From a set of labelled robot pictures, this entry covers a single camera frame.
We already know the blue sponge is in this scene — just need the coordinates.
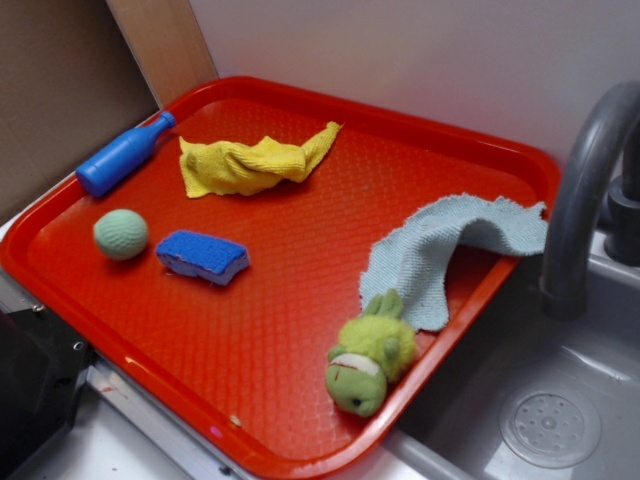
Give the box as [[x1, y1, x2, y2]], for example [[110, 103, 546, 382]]
[[155, 230, 250, 286]]

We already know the yellow cloth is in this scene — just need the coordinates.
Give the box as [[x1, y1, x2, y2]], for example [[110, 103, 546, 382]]
[[179, 122, 341, 199]]

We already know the green ball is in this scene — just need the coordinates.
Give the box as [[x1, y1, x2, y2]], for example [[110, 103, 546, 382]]
[[93, 209, 149, 261]]

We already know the grey sink basin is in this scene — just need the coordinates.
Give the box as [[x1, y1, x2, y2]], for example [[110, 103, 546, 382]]
[[382, 249, 640, 480]]

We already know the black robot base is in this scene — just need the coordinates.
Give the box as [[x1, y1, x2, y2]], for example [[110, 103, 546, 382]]
[[1, 308, 92, 479]]

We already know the brown cardboard panel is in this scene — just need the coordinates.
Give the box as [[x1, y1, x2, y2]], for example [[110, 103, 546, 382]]
[[1, 1, 157, 221]]

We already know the grey faucet spout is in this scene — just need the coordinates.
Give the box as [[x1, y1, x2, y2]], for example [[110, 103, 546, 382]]
[[540, 81, 639, 320]]

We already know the sink drain strainer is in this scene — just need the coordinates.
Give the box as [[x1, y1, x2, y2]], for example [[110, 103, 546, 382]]
[[499, 387, 601, 469]]

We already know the red plastic tray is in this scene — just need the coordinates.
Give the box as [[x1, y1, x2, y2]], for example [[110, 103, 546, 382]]
[[1, 77, 560, 479]]

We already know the light blue cloth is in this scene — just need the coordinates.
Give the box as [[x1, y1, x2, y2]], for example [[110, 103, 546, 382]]
[[359, 194, 548, 332]]

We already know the green plush turtle toy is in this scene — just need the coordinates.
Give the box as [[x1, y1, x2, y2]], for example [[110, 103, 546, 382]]
[[325, 289, 418, 418]]

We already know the blue plastic toy bottle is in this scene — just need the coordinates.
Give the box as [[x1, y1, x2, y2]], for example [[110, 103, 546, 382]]
[[75, 111, 176, 197]]

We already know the wooden board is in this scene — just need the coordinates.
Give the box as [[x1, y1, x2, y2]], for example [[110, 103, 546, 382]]
[[107, 0, 218, 106]]

